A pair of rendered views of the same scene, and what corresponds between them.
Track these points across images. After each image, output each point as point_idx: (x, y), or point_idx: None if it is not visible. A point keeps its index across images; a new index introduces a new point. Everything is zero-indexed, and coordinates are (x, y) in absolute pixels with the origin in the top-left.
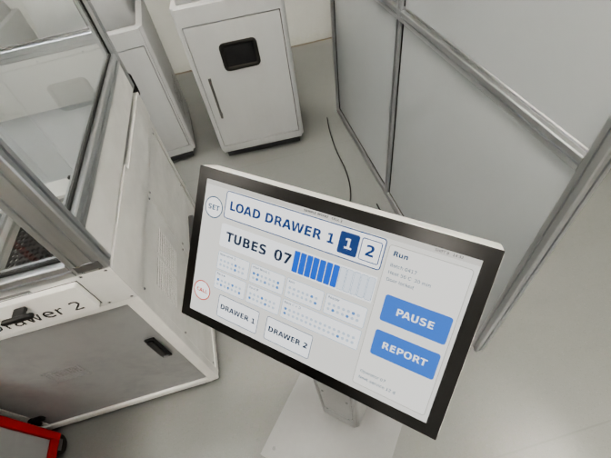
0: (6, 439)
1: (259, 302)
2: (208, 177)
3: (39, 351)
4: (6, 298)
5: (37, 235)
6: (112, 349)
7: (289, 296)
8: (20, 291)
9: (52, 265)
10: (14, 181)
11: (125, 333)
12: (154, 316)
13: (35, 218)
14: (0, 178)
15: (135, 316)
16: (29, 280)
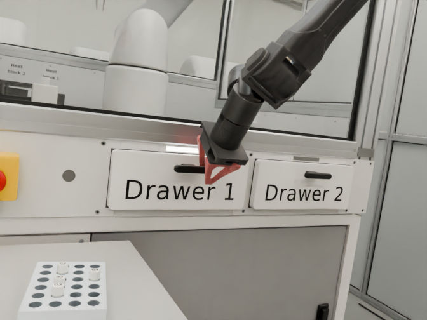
0: None
1: None
2: None
3: (238, 275)
4: (300, 159)
5: (366, 100)
6: (286, 310)
7: None
8: (316, 154)
9: (345, 140)
10: (389, 50)
11: (314, 281)
12: (352, 258)
13: (377, 85)
14: (386, 44)
15: (338, 253)
16: (330, 144)
